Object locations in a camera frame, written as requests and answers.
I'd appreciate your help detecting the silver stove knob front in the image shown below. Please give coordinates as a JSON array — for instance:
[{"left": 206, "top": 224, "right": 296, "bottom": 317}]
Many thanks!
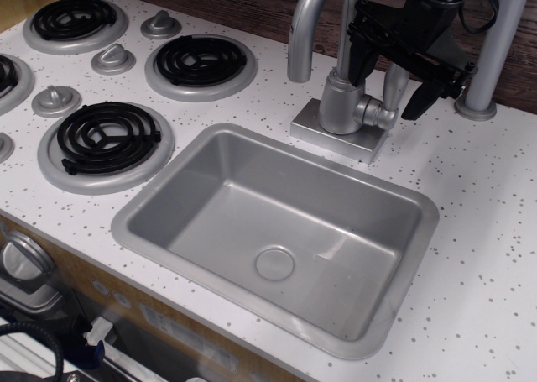
[{"left": 31, "top": 86, "right": 81, "bottom": 118}]

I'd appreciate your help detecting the black cable lower left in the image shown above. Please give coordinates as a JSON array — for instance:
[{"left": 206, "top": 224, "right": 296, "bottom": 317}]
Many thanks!
[{"left": 0, "top": 319, "right": 93, "bottom": 382}]

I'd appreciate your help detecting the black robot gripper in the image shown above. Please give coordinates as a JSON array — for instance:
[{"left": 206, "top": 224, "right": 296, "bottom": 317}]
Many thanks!
[{"left": 349, "top": 0, "right": 477, "bottom": 120}]

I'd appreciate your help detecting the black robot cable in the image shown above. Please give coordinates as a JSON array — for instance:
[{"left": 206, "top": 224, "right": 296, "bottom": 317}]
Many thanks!
[{"left": 456, "top": 0, "right": 504, "bottom": 34}]

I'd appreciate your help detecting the silver stove knob middle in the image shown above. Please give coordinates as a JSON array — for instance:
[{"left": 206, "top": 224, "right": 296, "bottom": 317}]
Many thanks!
[{"left": 91, "top": 44, "right": 136, "bottom": 76}]

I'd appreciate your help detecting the silver stove knob back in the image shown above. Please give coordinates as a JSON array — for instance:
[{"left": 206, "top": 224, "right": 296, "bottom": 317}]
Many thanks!
[{"left": 140, "top": 10, "right": 182, "bottom": 39}]

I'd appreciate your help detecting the grey vertical support pole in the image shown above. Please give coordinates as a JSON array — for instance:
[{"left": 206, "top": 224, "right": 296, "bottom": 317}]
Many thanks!
[{"left": 455, "top": 0, "right": 528, "bottom": 122}]

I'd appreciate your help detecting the silver faucet lever handle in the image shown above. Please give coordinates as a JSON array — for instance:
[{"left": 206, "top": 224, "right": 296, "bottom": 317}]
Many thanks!
[{"left": 353, "top": 63, "right": 409, "bottom": 131}]

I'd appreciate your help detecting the back right stove burner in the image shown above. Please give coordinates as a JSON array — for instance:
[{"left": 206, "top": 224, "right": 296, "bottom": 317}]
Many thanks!
[{"left": 144, "top": 34, "right": 258, "bottom": 102}]

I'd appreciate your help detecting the left edge stove burner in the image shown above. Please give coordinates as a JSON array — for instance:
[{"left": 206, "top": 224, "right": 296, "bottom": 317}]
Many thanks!
[{"left": 1, "top": 54, "right": 34, "bottom": 115}]

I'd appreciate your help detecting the silver toy faucet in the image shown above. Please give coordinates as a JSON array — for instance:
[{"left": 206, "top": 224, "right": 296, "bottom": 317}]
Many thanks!
[{"left": 288, "top": 0, "right": 388, "bottom": 164}]

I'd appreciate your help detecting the back left stove burner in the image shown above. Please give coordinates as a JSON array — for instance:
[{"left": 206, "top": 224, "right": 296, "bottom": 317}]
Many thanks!
[{"left": 23, "top": 0, "right": 128, "bottom": 55}]

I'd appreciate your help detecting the silver oven dial knob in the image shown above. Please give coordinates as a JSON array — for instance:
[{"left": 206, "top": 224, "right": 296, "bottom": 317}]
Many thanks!
[{"left": 1, "top": 231, "right": 55, "bottom": 293}]

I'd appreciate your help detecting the grey plastic sink basin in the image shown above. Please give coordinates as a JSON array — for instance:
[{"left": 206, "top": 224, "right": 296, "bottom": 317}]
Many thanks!
[{"left": 111, "top": 123, "right": 439, "bottom": 360}]

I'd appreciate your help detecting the silver stove knob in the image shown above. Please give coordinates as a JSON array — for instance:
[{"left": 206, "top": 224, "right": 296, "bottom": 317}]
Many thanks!
[
  {"left": 31, "top": 86, "right": 81, "bottom": 118},
  {"left": 140, "top": 10, "right": 182, "bottom": 39},
  {"left": 91, "top": 44, "right": 136, "bottom": 76}
]

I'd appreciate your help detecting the front right stove burner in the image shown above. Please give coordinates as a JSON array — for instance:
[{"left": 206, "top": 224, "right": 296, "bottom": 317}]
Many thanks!
[{"left": 38, "top": 102, "right": 175, "bottom": 195}]

